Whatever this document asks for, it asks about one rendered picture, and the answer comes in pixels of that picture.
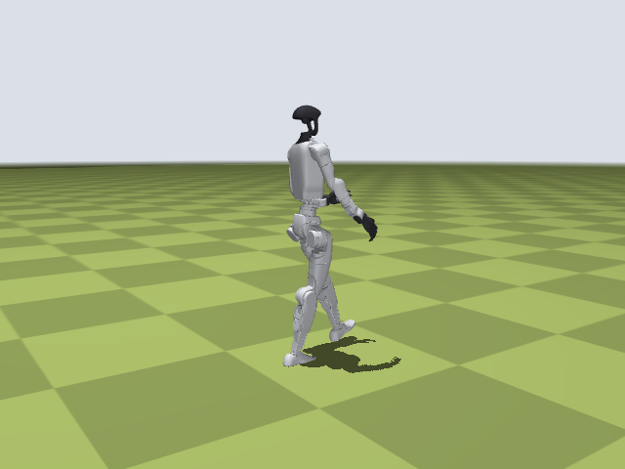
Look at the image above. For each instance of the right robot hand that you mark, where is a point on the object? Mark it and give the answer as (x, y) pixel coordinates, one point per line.
(368, 224)

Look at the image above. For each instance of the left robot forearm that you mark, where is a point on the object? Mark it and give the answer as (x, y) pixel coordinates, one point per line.
(320, 202)

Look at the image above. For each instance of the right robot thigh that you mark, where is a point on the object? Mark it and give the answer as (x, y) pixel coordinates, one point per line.
(319, 263)

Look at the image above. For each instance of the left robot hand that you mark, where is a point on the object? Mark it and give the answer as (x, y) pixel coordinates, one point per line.
(331, 198)

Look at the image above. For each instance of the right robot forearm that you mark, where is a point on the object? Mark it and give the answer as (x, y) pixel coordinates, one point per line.
(343, 196)

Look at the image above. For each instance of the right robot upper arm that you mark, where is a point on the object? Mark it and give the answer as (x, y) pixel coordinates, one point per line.
(321, 154)

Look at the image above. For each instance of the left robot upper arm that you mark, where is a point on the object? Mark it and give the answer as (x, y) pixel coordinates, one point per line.
(288, 155)

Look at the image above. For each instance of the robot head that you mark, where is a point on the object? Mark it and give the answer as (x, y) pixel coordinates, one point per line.
(307, 114)

